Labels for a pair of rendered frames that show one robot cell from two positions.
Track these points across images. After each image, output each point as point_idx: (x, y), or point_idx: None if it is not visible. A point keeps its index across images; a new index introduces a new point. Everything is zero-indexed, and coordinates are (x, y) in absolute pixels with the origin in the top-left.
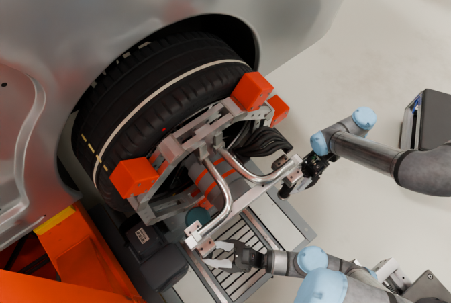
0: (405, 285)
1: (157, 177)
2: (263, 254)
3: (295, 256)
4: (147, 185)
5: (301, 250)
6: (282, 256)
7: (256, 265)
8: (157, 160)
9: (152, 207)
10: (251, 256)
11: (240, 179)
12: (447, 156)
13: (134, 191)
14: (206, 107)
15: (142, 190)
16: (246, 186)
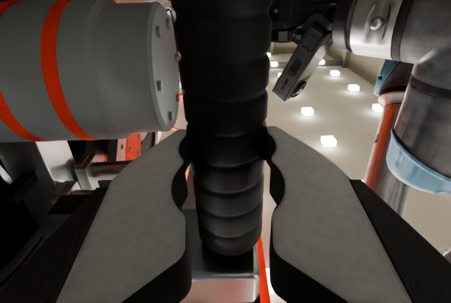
0: None
1: (127, 154)
2: (326, 37)
3: (406, 91)
4: (131, 143)
5: (394, 141)
6: (376, 56)
7: (319, 62)
8: (101, 160)
9: None
10: (295, 95)
11: (120, 130)
12: None
13: (138, 142)
14: (14, 264)
15: (133, 134)
16: (152, 129)
